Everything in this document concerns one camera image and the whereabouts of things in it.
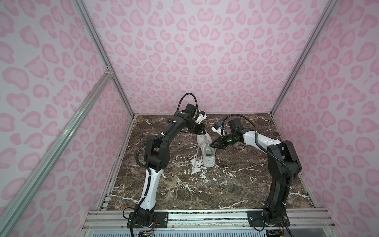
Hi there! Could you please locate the right corner aluminium post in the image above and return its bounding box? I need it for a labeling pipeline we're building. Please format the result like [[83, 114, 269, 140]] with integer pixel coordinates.
[[270, 0, 340, 117]]

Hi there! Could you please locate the left corner aluminium post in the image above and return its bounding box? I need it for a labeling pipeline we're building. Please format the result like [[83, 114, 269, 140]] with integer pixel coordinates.
[[72, 0, 135, 118]]

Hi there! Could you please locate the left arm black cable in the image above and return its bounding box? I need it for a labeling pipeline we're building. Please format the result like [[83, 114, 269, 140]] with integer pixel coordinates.
[[177, 92, 200, 115]]

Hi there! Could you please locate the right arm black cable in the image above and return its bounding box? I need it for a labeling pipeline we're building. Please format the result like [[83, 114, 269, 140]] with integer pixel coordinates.
[[220, 114, 294, 184]]

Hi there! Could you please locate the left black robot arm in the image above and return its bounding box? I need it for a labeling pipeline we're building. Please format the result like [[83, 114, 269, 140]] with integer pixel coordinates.
[[134, 104, 207, 223]]

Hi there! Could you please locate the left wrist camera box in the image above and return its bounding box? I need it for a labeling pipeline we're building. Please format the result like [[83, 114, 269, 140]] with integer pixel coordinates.
[[194, 111, 207, 124]]

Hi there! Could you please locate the corner aluminium post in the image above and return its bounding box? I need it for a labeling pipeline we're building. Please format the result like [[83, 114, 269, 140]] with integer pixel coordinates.
[[270, 0, 340, 117], [72, 0, 135, 118]]

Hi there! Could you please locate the diagonal aluminium frame beam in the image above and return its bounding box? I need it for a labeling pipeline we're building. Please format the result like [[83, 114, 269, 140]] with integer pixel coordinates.
[[1, 73, 112, 237]]

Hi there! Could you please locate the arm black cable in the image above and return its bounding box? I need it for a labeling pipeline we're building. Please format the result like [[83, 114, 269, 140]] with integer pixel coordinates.
[[220, 114, 294, 184], [177, 92, 200, 115]]

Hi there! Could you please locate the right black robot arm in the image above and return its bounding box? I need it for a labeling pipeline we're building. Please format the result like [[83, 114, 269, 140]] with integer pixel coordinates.
[[211, 116, 302, 226]]

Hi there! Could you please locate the front aluminium rail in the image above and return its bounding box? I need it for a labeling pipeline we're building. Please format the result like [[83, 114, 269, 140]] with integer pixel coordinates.
[[80, 208, 340, 237]]

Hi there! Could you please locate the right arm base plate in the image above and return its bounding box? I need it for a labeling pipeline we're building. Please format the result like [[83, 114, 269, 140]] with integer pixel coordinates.
[[246, 210, 291, 231]]

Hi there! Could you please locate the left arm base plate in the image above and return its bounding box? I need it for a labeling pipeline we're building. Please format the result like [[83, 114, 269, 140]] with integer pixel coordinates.
[[127, 211, 169, 229]]

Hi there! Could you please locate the white sneaker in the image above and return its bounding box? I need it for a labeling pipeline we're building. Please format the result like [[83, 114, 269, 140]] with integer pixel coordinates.
[[196, 132, 216, 168]]

